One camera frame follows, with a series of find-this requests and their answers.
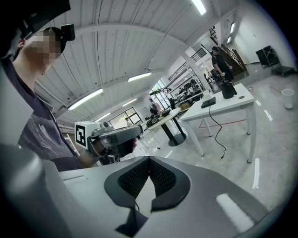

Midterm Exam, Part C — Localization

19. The person's left forearm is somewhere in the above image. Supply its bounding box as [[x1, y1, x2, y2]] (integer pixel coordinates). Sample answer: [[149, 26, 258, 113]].
[[78, 150, 98, 168]]

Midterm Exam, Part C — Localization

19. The person's head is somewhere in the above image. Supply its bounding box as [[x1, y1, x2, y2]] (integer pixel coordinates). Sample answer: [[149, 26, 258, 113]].
[[17, 26, 67, 75]]

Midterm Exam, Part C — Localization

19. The black power cable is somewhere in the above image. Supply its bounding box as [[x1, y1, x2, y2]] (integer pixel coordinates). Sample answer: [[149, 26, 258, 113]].
[[209, 106, 227, 160]]

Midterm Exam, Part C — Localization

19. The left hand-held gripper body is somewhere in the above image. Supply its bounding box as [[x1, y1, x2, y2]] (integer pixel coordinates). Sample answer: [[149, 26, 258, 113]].
[[74, 120, 144, 166]]

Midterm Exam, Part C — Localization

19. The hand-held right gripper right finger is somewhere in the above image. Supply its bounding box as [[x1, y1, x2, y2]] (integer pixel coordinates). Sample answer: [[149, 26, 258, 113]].
[[149, 156, 191, 212]]

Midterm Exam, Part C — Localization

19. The white plastic bucket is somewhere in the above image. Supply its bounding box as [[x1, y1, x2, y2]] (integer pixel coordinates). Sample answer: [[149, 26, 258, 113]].
[[281, 88, 295, 110]]

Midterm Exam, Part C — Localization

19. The round beige table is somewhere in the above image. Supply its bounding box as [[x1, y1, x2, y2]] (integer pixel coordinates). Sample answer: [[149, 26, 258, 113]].
[[146, 107, 187, 147]]

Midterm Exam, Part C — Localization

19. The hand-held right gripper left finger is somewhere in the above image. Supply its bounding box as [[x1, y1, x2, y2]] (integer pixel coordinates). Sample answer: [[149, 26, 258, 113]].
[[104, 156, 149, 208]]

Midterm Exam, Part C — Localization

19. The black balcony railing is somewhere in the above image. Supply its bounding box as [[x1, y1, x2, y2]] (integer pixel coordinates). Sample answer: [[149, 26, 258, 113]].
[[190, 47, 208, 62]]

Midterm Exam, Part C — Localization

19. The person's dark t-shirt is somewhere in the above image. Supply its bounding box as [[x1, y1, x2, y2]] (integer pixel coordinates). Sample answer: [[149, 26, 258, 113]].
[[4, 55, 84, 172]]

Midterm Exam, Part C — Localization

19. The person's left hand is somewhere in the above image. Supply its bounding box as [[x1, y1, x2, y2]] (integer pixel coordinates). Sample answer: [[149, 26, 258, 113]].
[[118, 138, 138, 161]]

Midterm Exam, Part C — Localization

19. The black platform cart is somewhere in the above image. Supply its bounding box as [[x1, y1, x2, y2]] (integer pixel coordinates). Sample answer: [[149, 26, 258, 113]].
[[255, 45, 295, 76]]

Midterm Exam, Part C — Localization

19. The dark staircase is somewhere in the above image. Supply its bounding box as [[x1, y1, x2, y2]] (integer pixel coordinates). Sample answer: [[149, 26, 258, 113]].
[[221, 44, 247, 75]]

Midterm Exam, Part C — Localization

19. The white metal shelf rack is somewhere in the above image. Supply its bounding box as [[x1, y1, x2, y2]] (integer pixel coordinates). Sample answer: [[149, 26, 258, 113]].
[[167, 67, 205, 103]]

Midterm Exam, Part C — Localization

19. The black head camera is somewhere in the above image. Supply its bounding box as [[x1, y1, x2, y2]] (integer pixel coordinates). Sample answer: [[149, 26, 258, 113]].
[[61, 23, 75, 42]]

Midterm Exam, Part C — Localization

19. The white rectangular table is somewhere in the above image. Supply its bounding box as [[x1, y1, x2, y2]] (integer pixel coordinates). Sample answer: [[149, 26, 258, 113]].
[[179, 82, 257, 163]]

